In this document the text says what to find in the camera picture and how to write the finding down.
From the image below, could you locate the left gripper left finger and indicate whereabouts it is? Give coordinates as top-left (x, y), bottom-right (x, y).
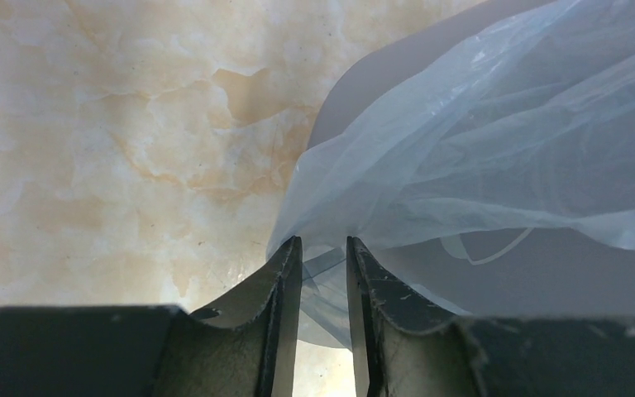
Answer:
top-left (0, 237), bottom-right (303, 396)

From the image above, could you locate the grey plastic trash bin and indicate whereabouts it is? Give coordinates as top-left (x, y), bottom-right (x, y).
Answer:
top-left (308, 1), bottom-right (635, 315)

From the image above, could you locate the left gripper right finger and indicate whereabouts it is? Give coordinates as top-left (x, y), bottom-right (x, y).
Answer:
top-left (346, 237), bottom-right (635, 396)

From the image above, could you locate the light blue plastic trash bag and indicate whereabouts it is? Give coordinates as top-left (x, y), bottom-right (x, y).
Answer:
top-left (269, 1), bottom-right (635, 347)

